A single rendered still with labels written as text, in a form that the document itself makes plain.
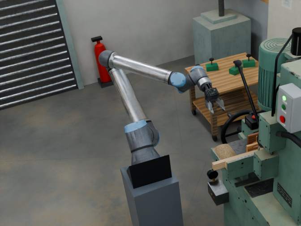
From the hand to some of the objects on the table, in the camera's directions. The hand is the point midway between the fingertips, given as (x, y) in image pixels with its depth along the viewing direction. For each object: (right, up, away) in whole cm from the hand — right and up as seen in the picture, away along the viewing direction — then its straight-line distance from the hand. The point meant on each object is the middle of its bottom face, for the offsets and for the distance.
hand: (218, 111), depth 247 cm
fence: (+25, -22, -43) cm, 54 cm away
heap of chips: (-2, -22, -37) cm, 43 cm away
